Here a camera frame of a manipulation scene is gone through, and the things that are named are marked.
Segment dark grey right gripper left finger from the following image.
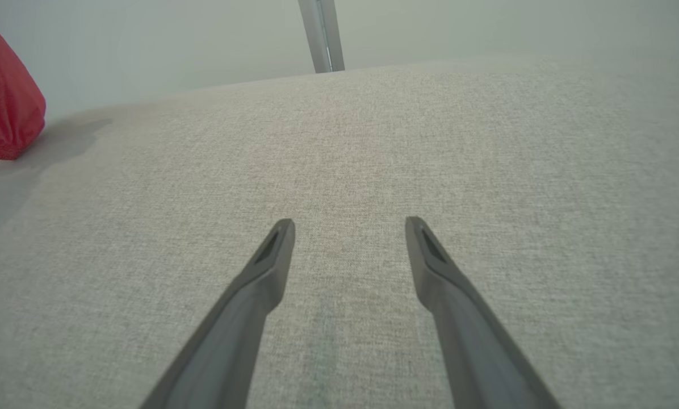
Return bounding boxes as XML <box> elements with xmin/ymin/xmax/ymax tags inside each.
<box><xmin>141</xmin><ymin>219</ymin><xmax>296</xmax><ymax>409</ymax></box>

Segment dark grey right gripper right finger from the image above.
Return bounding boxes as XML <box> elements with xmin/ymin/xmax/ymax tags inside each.
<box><xmin>405</xmin><ymin>216</ymin><xmax>561</xmax><ymax>409</ymax></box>

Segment red shorts with white stripe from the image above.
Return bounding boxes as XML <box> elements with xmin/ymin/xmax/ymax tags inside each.
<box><xmin>0</xmin><ymin>7</ymin><xmax>47</xmax><ymax>171</ymax></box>

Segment grey metal stand post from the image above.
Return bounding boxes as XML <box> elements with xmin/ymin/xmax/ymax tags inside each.
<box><xmin>298</xmin><ymin>0</ymin><xmax>346</xmax><ymax>74</ymax></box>

